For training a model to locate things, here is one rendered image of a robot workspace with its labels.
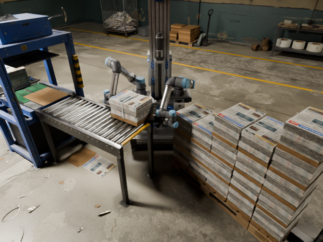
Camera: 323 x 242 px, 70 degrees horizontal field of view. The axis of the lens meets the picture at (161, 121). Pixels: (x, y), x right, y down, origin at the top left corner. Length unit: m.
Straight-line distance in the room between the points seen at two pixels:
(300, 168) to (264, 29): 7.20
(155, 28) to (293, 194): 2.21
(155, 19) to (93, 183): 2.09
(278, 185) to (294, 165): 0.26
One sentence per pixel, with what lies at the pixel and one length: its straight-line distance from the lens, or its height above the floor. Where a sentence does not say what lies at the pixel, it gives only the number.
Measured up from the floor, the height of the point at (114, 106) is 0.96.
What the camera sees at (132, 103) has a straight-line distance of 2.38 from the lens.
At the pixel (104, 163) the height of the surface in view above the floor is 0.01.
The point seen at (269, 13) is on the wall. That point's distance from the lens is 8.69.
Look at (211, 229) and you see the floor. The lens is 2.58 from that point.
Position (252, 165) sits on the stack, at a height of 0.77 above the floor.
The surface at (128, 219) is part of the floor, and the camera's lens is 2.63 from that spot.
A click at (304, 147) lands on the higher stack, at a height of 1.17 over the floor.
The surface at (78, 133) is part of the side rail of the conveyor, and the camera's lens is 2.55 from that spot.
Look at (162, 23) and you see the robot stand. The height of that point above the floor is 1.67.
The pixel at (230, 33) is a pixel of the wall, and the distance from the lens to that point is 9.06.
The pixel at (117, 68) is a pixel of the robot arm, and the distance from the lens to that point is 2.70.
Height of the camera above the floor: 2.15
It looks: 33 degrees down
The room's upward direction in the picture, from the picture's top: straight up
